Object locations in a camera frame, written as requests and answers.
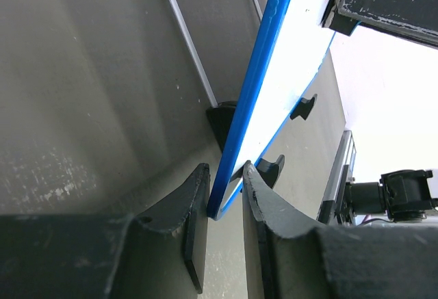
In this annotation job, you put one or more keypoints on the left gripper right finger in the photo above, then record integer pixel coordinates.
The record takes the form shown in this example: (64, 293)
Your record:
(290, 255)

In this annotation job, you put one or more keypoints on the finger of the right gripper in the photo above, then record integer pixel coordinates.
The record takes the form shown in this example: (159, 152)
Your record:
(412, 20)

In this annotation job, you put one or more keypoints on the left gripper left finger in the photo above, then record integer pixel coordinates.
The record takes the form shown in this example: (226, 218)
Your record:
(159, 253)

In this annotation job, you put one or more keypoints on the blue framed whiteboard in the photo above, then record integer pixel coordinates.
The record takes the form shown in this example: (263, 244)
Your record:
(290, 47)

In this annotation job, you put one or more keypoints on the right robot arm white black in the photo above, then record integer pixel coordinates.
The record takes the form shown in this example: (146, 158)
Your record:
(404, 195)

